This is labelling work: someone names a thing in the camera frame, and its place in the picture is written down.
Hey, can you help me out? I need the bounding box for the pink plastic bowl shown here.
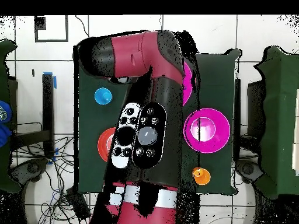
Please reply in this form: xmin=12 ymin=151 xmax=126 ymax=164
xmin=182 ymin=61 xmax=197 ymax=107
xmin=183 ymin=107 xmax=231 ymax=154

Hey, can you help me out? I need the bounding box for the red-orange plastic bowl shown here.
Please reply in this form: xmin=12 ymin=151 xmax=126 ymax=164
xmin=97 ymin=127 xmax=116 ymax=163

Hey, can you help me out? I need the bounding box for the light blue plastic cup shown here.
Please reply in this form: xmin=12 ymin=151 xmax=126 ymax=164
xmin=93 ymin=87 xmax=113 ymax=106

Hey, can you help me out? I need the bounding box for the orange plastic cup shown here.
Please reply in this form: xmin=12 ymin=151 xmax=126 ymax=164
xmin=192 ymin=167 xmax=211 ymax=186

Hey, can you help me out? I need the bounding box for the dark green table cloth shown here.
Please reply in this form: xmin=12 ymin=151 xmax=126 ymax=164
xmin=73 ymin=45 xmax=242 ymax=195

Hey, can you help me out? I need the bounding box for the black metal stand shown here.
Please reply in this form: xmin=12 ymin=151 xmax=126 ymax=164
xmin=233 ymin=78 xmax=242 ymax=162
xmin=10 ymin=73 xmax=55 ymax=158

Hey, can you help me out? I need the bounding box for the black power adapter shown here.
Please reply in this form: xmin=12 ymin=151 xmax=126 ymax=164
xmin=66 ymin=187 xmax=91 ymax=221

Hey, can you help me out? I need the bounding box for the black tape square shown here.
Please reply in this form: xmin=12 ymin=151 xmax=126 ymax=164
xmin=34 ymin=15 xmax=69 ymax=43

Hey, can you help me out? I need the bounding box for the green-covered side table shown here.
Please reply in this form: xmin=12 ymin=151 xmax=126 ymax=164
xmin=254 ymin=45 xmax=299 ymax=199
xmin=0 ymin=39 xmax=22 ymax=193

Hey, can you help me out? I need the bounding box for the tangle of floor cables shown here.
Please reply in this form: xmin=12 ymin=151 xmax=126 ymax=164
xmin=11 ymin=121 xmax=94 ymax=224

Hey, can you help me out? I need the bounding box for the thin black cable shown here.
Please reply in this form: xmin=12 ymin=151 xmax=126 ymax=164
xmin=74 ymin=15 xmax=91 ymax=38

